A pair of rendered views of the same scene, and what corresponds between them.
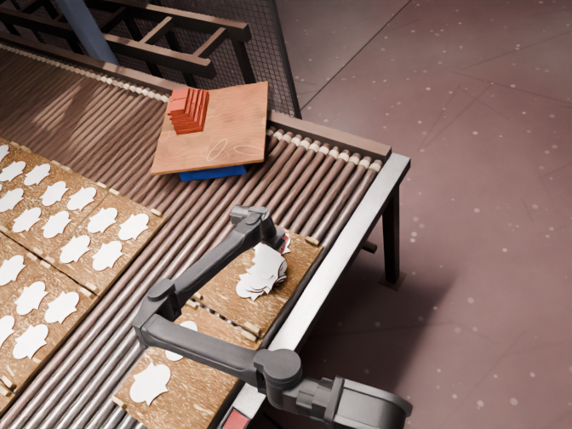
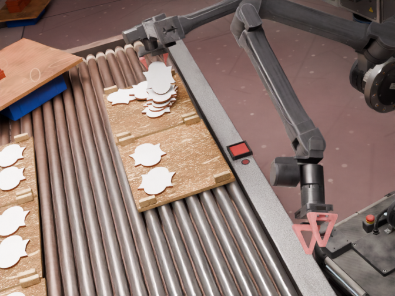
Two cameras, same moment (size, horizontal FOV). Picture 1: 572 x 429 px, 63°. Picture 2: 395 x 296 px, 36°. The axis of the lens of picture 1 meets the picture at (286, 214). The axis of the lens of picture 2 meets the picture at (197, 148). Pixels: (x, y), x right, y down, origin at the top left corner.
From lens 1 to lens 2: 197 cm
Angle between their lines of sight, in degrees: 42
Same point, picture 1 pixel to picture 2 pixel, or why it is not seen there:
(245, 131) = (44, 58)
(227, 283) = (138, 121)
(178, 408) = (194, 172)
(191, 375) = (179, 159)
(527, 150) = (204, 69)
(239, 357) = not seen: outside the picture
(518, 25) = (122, 23)
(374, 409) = not seen: outside the picture
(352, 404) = not seen: outside the picture
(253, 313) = (177, 116)
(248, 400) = (231, 141)
